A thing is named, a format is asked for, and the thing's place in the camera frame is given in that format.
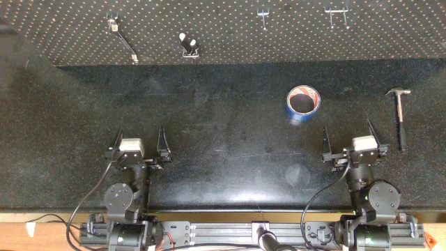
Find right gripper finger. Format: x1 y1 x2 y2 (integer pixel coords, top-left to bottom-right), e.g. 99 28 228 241
321 125 332 156
365 119 385 147

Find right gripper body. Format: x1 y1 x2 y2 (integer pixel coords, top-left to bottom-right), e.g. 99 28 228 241
320 144 388 172

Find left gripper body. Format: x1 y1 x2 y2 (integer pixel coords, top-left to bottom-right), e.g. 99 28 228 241
105 148 174 171

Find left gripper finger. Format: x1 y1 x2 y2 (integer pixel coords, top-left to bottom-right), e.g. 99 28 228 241
156 125 172 154
111 127 124 151

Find hammer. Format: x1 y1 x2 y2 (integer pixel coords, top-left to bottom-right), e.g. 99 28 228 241
385 87 412 153

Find roll of blue tape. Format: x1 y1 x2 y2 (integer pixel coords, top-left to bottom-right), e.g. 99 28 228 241
286 84 322 122

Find wrench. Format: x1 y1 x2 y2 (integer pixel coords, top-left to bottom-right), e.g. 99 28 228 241
107 17 139 65

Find pliers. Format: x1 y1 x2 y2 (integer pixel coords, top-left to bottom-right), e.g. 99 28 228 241
178 32 200 56

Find black pegboard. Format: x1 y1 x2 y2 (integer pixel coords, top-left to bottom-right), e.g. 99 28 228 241
0 0 446 67

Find orange object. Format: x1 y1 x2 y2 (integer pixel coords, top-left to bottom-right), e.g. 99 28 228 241
424 232 438 250

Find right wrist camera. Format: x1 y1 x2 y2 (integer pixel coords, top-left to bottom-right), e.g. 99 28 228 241
351 135 378 151

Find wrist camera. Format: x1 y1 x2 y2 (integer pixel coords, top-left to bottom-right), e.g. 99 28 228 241
351 135 378 151
118 137 146 156

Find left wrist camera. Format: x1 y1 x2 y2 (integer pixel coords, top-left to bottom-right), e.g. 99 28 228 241
118 137 146 156

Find black cable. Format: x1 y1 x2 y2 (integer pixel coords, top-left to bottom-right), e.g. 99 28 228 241
300 158 351 251
66 160 113 251

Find thin black wire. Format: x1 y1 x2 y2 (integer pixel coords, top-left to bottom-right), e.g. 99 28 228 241
22 213 82 245

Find mounting rail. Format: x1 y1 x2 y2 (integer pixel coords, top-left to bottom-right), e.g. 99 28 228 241
79 213 426 251

